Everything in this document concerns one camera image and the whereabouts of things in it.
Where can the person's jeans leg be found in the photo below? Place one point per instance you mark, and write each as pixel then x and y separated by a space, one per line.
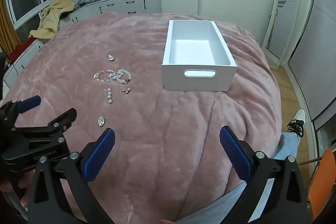
pixel 286 145

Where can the orange chair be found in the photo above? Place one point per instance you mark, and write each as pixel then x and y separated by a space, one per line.
pixel 323 176

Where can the yellow fleece robe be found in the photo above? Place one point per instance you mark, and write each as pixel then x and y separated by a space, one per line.
pixel 53 18

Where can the red cloth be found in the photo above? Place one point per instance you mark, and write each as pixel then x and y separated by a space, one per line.
pixel 21 48

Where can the person's left hand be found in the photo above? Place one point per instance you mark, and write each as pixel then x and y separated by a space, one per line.
pixel 22 187

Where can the small gold earring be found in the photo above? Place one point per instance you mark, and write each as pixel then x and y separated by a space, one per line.
pixel 127 91

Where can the mustard curtain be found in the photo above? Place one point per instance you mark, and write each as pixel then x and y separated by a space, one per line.
pixel 6 27

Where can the pear-shaped crystal pendant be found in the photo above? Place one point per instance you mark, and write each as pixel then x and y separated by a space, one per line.
pixel 111 58

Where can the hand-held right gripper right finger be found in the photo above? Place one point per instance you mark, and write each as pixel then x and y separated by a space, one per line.
pixel 236 155

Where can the heart-shaped crystal pendant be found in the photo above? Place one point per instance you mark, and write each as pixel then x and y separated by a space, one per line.
pixel 101 121

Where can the pink plush blanket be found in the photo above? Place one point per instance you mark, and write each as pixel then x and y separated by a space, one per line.
pixel 157 134

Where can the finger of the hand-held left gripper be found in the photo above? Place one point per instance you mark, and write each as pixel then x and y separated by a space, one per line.
pixel 63 120
pixel 30 104

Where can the grey sliding wardrobe door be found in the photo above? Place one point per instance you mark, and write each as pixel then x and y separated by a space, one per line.
pixel 323 43

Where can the white storage box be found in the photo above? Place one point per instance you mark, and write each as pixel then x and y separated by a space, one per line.
pixel 199 74

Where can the person's light grey top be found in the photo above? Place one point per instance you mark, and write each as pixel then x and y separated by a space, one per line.
pixel 225 200

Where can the pearl drop earring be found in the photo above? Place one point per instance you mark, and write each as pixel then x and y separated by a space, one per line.
pixel 109 98

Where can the person's white sneaker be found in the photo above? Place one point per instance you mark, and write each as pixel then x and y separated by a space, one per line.
pixel 298 119

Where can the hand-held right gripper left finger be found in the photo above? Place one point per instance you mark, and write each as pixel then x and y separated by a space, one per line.
pixel 101 155

